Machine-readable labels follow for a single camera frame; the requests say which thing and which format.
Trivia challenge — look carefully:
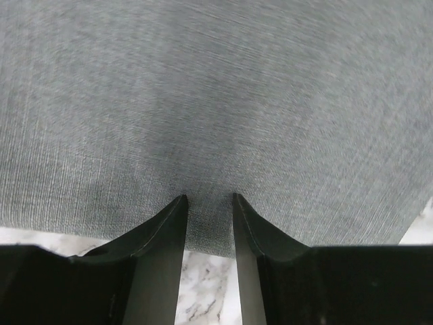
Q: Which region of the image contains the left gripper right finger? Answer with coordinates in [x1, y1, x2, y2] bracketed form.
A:
[232, 193, 309, 324]

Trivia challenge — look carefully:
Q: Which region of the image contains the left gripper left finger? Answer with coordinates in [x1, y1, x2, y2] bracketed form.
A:
[83, 195, 188, 324]

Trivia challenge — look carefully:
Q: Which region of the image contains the grey cloth napkin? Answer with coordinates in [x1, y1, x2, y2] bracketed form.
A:
[1, 1, 432, 255]

